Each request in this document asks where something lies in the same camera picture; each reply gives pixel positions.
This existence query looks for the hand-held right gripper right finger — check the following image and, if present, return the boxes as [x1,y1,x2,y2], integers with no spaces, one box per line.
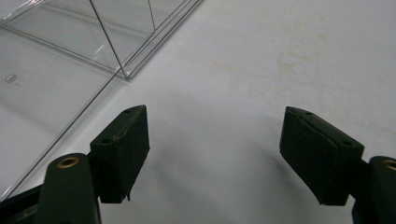
[278,105,396,224]

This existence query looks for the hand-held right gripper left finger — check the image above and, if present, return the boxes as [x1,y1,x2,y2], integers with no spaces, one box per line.
[35,105,150,224]

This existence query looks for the clear acrylic box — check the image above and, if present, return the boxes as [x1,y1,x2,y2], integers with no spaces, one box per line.
[0,29,125,202]

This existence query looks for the clear plastic box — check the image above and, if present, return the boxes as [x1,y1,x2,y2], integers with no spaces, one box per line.
[0,0,205,82]

